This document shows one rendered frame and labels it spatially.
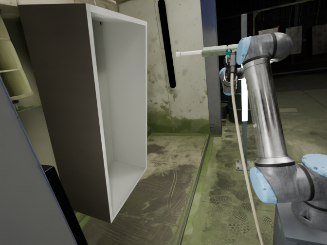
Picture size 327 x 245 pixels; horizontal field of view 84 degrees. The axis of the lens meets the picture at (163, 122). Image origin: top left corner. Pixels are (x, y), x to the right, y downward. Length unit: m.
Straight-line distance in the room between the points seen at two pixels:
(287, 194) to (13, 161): 0.85
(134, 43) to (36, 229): 1.26
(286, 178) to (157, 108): 2.64
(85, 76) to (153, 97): 2.39
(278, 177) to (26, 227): 0.79
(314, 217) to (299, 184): 0.19
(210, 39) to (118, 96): 1.74
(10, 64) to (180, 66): 2.05
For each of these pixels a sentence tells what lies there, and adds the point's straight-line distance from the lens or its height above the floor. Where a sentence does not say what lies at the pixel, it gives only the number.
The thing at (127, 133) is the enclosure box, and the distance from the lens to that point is 1.64.
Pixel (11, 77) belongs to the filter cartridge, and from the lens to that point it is 2.01.
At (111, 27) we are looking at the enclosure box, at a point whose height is 1.65.
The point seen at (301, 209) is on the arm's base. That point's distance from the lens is 1.06.
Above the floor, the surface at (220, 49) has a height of 1.39.
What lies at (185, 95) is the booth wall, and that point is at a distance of 3.01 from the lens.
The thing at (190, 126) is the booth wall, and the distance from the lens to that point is 3.17.
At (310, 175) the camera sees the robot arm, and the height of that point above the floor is 0.88.
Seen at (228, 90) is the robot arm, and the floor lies 1.10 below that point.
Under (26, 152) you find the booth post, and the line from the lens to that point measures 0.29.
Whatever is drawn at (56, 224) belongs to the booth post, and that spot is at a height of 1.20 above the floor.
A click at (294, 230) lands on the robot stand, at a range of 1.03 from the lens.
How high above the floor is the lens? 1.40
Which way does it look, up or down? 20 degrees down
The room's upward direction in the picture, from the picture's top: 10 degrees counter-clockwise
